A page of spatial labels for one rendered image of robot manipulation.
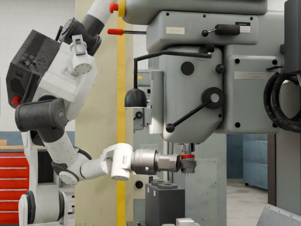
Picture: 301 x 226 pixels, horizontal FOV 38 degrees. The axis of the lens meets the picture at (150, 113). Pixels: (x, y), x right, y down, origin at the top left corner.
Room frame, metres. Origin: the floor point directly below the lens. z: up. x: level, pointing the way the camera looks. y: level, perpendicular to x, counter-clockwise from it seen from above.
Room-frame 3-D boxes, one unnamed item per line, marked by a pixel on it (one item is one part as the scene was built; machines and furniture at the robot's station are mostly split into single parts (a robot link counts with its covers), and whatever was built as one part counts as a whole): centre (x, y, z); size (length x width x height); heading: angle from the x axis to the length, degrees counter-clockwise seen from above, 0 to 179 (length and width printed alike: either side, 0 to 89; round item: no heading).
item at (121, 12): (1.45, 0.10, 1.76); 0.06 x 0.02 x 0.06; 11
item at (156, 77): (1.47, -0.02, 1.45); 0.04 x 0.04 x 0.21; 11
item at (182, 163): (1.46, -0.12, 1.24); 0.06 x 0.02 x 0.03; 80
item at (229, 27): (1.37, -0.22, 1.66); 0.12 x 0.04 x 0.04; 101
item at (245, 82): (1.53, -0.32, 1.47); 0.24 x 0.19 x 0.26; 11
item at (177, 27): (1.50, -0.17, 1.68); 0.34 x 0.24 x 0.10; 101
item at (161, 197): (1.99, -0.06, 1.00); 0.22 x 0.12 x 0.20; 16
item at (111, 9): (1.44, 0.12, 1.76); 0.04 x 0.03 x 0.04; 11
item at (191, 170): (1.49, -0.13, 1.23); 0.05 x 0.05 x 0.05
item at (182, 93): (1.49, -0.13, 1.47); 0.21 x 0.19 x 0.32; 11
